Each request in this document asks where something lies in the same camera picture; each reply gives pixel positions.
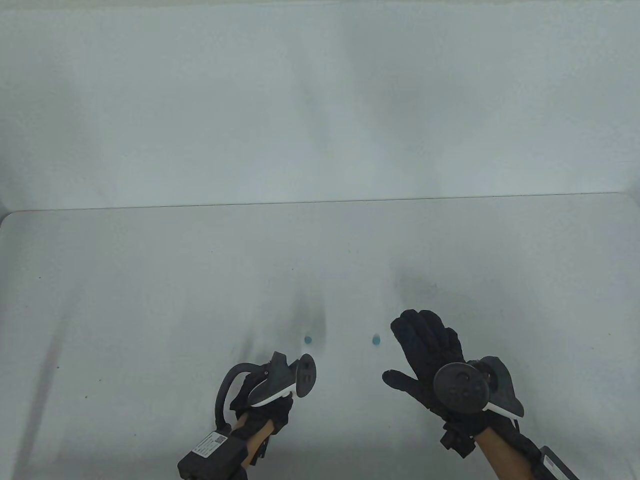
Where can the person's left hand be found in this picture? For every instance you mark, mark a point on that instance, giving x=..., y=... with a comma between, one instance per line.
x=270, y=412

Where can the person's right hand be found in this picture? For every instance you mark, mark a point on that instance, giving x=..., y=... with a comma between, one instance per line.
x=425, y=345

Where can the black right forearm box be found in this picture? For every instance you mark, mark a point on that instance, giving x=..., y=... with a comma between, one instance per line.
x=555, y=466

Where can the person's left forearm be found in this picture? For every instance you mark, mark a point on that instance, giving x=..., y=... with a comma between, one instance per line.
x=262, y=431

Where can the black left forearm box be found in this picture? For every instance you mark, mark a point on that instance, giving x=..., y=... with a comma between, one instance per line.
x=212, y=452

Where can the person's right forearm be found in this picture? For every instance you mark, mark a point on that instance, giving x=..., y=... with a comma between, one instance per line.
x=502, y=457

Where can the grey white left controller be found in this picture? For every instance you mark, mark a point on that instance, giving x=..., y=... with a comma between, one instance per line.
x=280, y=380

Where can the grey white controller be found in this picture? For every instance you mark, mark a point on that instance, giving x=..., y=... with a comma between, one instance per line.
x=280, y=380
x=460, y=387

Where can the grey white right controller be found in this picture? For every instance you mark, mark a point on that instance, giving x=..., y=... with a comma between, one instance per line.
x=460, y=387

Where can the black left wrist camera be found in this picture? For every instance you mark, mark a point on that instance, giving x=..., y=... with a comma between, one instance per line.
x=261, y=450

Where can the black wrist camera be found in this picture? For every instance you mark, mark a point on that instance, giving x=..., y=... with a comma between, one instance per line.
x=457, y=441
x=261, y=450

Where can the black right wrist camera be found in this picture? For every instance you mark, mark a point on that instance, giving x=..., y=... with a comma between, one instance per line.
x=457, y=441

